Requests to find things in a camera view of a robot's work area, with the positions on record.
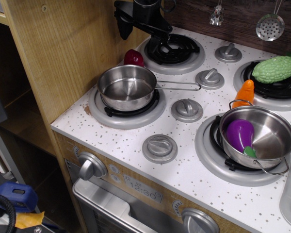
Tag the grey stove knob rear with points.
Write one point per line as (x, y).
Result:
(228, 54)

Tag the grey oven dial left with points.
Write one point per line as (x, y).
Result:
(91, 166)

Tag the hanging steel skimmer spoon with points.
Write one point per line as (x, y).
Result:
(271, 26)

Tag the green toy bitter gourd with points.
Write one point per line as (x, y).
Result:
(273, 70)

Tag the orange toy carrot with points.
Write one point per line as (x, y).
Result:
(245, 95)

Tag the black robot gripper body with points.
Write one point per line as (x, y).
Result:
(146, 14)

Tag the grey stove knob front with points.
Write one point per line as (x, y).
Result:
(159, 149)

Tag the blue clamp tool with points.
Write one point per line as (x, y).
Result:
(22, 197)

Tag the grey stove knob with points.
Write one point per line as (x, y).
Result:
(187, 110)
(228, 54)
(210, 79)
(159, 149)

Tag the dark red toy sweet potato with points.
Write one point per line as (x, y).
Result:
(133, 57)

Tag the purple toy eggplant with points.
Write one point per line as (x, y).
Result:
(240, 135)

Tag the steel saucepan with wire handle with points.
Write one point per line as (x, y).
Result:
(131, 87)

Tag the steel two-handled pot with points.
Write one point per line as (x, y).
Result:
(272, 138)

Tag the yellow tape piece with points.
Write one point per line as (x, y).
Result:
(26, 220)

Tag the grey oven dial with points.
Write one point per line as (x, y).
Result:
(196, 221)
(91, 166)

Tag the silver oven door handle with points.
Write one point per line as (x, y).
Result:
(112, 210)

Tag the grey stove knob lower middle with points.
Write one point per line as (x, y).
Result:
(187, 110)

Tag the hanging clear glass utensil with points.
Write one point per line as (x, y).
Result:
(217, 15)

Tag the digital clock display panel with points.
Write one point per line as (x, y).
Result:
(143, 189)

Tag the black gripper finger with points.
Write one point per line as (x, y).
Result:
(157, 40)
(125, 24)

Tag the grey oven dial right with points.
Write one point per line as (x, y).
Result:
(196, 221)

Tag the grey stove knob upper middle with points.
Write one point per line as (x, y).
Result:
(210, 79)

